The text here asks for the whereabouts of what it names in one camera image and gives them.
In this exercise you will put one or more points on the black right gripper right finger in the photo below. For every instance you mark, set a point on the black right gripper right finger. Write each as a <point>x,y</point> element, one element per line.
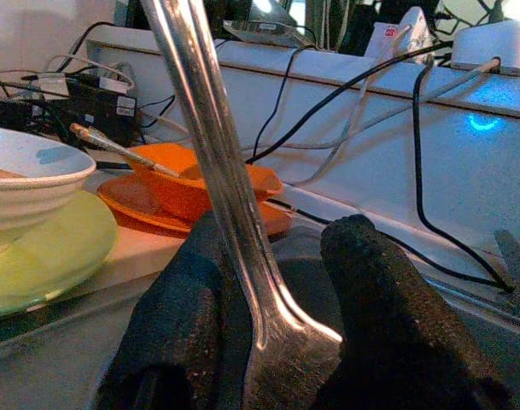
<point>392,320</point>

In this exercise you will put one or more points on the silver metal fork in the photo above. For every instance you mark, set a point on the silver metal fork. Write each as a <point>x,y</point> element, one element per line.
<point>204,107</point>

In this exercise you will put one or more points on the silver tipped chopstick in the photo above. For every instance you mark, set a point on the silver tipped chopstick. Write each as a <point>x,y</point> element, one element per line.
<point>127,149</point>
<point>114,147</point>

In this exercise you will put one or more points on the flat silver device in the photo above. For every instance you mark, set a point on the flat silver device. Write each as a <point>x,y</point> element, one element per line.
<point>264,32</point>

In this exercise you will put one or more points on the light green plate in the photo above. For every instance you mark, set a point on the light green plate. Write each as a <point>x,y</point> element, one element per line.
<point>50,256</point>

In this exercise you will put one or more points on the orange plate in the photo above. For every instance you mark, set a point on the orange plate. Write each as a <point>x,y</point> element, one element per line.
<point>127,200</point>

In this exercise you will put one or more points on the white adapter box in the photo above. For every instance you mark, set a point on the white adapter box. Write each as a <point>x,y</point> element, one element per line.
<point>490,47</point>

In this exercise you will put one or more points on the white box with red logo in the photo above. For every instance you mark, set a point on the white box with red logo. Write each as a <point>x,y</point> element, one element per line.
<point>409,34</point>

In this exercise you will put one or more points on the black power strip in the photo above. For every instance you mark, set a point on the black power strip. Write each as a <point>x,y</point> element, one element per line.
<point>7,113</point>

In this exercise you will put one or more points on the orange bowl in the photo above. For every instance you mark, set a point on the orange bowl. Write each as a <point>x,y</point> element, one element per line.
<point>174,192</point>

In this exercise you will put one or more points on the large black power adapter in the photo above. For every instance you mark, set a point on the large black power adapter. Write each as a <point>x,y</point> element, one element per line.
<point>97,111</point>

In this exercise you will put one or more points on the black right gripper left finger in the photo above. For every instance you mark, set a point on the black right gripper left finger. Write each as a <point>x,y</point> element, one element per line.
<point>170,320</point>

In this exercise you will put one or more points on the white bowl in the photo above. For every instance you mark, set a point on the white bowl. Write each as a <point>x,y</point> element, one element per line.
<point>29,196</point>

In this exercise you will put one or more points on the stainless steel sink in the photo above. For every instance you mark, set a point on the stainless steel sink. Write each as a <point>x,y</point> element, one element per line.
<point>490,354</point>

